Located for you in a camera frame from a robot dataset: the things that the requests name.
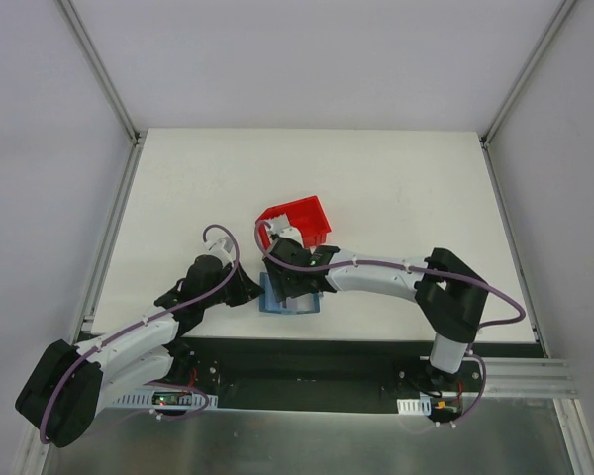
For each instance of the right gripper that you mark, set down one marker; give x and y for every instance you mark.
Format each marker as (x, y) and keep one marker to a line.
(287, 283)

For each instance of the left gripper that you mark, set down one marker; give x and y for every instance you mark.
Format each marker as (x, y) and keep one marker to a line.
(235, 290)

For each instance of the blue leather card holder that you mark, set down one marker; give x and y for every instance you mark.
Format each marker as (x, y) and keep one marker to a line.
(267, 302)

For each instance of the red plastic bin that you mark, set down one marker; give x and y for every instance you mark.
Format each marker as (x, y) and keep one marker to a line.
(306, 214)

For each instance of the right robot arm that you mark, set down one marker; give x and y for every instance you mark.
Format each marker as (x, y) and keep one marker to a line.
(451, 296)

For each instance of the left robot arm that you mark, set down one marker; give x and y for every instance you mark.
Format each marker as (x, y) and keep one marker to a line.
(109, 351)

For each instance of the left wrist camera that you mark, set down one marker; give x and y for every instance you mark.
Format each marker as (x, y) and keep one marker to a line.
(222, 249)

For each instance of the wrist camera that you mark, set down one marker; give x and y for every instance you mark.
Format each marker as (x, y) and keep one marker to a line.
(222, 249)
(284, 229)

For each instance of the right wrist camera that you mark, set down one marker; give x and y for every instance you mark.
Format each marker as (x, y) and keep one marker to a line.
(284, 229)

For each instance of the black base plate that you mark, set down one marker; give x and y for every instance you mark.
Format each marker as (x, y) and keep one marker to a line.
(355, 377)

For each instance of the left white cable duct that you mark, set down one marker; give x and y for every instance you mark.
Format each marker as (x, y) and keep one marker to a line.
(165, 400)

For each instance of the white cable duct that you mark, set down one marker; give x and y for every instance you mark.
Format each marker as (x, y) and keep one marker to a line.
(165, 400)
(414, 407)

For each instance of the right white cable duct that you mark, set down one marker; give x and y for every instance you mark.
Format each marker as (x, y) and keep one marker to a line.
(414, 407)

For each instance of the aluminium front rail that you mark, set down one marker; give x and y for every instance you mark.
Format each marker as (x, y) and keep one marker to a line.
(529, 378)

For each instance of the left aluminium frame post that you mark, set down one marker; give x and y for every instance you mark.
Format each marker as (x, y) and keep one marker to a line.
(87, 47)

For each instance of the aluminium frame post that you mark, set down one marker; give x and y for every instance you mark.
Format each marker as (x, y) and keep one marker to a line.
(544, 43)
(87, 47)

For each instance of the right aluminium frame post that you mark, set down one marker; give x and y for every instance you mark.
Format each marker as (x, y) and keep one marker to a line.
(544, 43)

